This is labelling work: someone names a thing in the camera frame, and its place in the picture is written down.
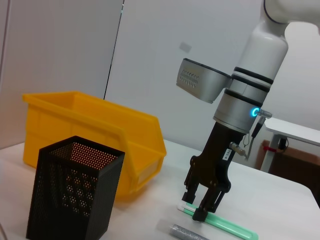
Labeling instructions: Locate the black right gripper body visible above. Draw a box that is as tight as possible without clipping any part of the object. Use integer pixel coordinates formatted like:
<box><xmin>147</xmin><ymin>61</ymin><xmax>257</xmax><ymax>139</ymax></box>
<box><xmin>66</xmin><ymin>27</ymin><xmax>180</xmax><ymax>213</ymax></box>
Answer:
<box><xmin>184</xmin><ymin>122</ymin><xmax>249</xmax><ymax>195</ymax></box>

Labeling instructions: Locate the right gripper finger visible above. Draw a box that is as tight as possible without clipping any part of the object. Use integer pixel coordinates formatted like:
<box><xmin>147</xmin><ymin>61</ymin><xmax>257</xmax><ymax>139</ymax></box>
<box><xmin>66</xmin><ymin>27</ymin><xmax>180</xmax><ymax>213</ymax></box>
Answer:
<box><xmin>182</xmin><ymin>183</ymin><xmax>200</xmax><ymax>204</ymax></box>
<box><xmin>191</xmin><ymin>185</ymin><xmax>226</xmax><ymax>223</ymax></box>

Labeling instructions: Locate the green pen with white cap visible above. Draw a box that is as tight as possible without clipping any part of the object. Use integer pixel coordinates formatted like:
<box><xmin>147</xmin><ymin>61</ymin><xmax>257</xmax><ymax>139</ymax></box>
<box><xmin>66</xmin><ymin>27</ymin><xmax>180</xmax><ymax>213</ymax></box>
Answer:
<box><xmin>176</xmin><ymin>202</ymin><xmax>259</xmax><ymax>240</ymax></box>

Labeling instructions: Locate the grey glitter pen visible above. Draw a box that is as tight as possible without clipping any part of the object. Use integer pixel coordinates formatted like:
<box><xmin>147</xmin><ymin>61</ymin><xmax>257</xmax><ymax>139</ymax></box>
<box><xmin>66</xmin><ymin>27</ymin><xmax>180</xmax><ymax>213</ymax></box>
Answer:
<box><xmin>168</xmin><ymin>223</ymin><xmax>211</xmax><ymax>240</ymax></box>

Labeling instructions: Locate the white background desk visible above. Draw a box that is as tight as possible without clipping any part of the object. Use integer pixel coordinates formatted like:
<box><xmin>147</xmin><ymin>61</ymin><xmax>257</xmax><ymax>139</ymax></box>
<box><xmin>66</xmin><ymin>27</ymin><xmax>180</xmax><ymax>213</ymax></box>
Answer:
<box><xmin>257</xmin><ymin>117</ymin><xmax>320</xmax><ymax>173</ymax></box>

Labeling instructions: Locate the black mesh pen holder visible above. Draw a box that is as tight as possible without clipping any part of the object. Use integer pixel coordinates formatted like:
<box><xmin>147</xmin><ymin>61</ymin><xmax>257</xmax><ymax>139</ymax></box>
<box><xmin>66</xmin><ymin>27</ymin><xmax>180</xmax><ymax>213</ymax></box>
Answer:
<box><xmin>25</xmin><ymin>135</ymin><xmax>126</xmax><ymax>240</ymax></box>

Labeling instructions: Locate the brown cardboard box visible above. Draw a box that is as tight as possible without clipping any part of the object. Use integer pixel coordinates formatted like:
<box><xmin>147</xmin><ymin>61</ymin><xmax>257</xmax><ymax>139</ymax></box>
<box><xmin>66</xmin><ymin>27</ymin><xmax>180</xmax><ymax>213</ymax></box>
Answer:
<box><xmin>254</xmin><ymin>139</ymin><xmax>320</xmax><ymax>201</ymax></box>

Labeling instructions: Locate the yellow plastic bin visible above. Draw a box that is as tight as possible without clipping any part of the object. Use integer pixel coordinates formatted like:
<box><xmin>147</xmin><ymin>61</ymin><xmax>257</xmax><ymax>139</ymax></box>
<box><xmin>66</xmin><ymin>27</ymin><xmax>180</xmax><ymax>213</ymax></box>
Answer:
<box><xmin>21</xmin><ymin>91</ymin><xmax>168</xmax><ymax>201</ymax></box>

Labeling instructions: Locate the right gripper cable with plugs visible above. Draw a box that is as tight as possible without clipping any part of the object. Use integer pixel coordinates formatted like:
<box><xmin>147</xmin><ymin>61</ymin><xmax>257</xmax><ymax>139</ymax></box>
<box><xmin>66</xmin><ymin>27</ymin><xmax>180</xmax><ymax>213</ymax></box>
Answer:
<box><xmin>229</xmin><ymin>107</ymin><xmax>273</xmax><ymax>161</ymax></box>

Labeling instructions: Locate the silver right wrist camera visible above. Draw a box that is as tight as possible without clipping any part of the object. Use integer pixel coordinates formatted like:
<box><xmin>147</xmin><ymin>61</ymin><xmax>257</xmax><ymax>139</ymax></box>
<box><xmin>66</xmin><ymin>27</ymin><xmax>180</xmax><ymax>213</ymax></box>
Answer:
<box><xmin>175</xmin><ymin>57</ymin><xmax>233</xmax><ymax>104</ymax></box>

